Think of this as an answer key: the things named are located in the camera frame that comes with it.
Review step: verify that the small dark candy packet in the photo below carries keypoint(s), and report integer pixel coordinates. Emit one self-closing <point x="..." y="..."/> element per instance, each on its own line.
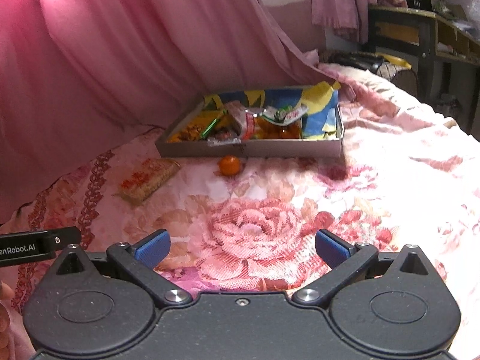
<point x="223" y="137"/>

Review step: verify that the black yellow bag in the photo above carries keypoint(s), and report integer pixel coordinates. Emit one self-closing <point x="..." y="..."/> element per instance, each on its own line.
<point x="374" y="63"/>

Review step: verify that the pink floral blanket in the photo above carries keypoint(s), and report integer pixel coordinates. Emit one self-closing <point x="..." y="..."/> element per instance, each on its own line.
<point x="407" y="176"/>

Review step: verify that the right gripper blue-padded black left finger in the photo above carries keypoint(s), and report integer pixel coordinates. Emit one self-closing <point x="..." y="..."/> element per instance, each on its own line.
<point x="136" y="264"/>

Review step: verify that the orange mandarin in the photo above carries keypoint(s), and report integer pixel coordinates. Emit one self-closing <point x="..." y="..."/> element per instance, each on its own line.
<point x="229" y="165"/>

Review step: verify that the orange snack bag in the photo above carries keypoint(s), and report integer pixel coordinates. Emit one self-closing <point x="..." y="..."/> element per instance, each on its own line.
<point x="272" y="123"/>

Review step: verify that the dark wooden desk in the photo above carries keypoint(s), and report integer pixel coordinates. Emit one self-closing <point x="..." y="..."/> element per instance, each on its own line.
<point x="431" y="39"/>

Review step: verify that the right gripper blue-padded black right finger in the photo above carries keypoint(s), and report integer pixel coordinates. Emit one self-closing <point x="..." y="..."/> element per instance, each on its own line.
<point x="348" y="263"/>

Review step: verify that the green corn sausage stick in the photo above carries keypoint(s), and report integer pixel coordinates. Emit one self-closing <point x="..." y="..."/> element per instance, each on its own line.
<point x="218" y="118"/>

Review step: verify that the clear-wrapped corn cracker pack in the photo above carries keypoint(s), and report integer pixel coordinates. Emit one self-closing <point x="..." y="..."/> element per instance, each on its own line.
<point x="147" y="178"/>

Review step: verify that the pink curtain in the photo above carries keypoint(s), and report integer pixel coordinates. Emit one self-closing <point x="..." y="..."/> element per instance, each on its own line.
<point x="79" y="77"/>

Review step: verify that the white wrapped cake packet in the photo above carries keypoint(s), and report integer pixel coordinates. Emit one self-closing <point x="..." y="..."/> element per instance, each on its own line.
<point x="244" y="120"/>

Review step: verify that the yellow brown snack packet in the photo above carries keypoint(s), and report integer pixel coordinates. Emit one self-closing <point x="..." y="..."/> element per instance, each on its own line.
<point x="193" y="129"/>

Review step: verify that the grey cardboard tray box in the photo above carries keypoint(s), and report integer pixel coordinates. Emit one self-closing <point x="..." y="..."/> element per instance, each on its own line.
<point x="322" y="126"/>

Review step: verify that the person's left hand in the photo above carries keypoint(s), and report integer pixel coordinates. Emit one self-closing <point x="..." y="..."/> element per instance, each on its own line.
<point x="6" y="295"/>

